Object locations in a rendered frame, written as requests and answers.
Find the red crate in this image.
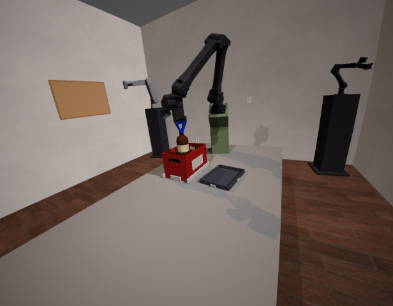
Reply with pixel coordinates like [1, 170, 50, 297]
[162, 143, 207, 182]

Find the brown glass bottle with cream label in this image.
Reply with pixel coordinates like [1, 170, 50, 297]
[176, 132, 189, 156]

